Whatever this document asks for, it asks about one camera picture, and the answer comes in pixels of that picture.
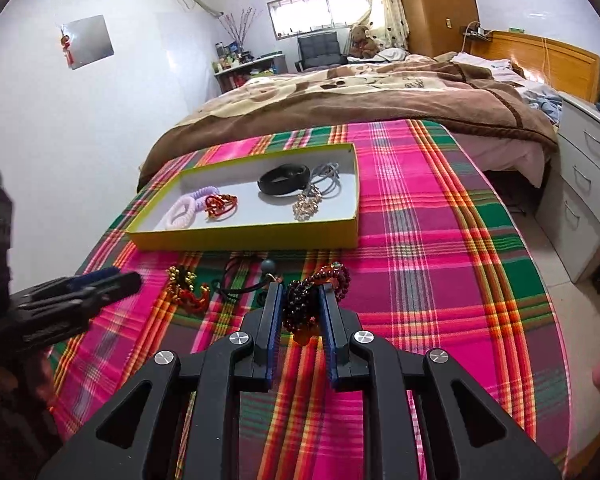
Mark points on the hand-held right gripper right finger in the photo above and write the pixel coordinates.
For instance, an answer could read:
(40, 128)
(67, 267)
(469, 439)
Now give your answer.
(330, 330)

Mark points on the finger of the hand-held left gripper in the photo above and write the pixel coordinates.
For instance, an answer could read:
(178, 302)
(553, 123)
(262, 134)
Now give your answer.
(92, 278)
(115, 285)

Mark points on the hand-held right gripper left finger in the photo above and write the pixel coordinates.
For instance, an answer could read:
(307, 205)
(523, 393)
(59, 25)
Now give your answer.
(276, 325)

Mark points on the yellow cardboard box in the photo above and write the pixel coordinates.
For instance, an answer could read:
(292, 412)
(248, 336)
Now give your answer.
(250, 220)

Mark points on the rhinestone hair clip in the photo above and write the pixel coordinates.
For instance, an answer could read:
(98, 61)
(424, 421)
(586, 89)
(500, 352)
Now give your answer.
(307, 206)

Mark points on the person's left forearm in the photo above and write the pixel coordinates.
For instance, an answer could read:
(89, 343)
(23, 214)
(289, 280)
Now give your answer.
(10, 410)

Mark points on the pink green plaid cloth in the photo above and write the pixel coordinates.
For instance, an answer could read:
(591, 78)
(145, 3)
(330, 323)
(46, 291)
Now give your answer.
(430, 260)

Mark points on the red hanging ornament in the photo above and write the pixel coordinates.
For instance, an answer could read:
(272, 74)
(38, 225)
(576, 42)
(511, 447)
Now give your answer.
(67, 46)

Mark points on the bed with brown blanket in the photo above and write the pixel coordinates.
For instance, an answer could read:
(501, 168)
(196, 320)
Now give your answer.
(355, 95)

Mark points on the cluttered shelf desk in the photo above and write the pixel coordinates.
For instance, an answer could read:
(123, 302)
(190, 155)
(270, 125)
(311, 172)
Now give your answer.
(245, 69)

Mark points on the dark grey armchair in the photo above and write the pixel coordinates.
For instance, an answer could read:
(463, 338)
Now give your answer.
(320, 50)

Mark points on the dried branches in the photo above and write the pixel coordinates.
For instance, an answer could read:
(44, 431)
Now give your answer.
(237, 25)

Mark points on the brown teddy bear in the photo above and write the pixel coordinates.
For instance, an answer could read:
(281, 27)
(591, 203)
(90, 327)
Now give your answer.
(362, 41)

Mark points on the grey drawer nightstand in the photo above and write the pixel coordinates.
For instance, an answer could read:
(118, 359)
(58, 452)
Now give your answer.
(587, 180)

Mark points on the white pillow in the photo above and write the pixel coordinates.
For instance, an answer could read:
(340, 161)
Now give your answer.
(477, 67)

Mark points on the blue grey clothes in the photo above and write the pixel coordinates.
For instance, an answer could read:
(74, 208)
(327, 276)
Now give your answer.
(545, 104)

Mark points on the window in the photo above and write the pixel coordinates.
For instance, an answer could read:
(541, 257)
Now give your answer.
(320, 10)

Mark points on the patterned curtain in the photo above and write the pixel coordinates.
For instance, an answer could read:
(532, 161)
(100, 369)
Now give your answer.
(386, 5)

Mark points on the power strip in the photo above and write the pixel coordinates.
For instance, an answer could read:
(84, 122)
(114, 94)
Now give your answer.
(474, 31)

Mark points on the wooden wardrobe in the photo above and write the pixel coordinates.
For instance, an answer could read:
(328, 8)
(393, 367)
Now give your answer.
(435, 5)

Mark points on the wooden headboard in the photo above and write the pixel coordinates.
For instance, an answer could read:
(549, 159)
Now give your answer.
(555, 62)

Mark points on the silver wall mirror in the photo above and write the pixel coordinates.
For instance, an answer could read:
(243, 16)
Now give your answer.
(89, 42)

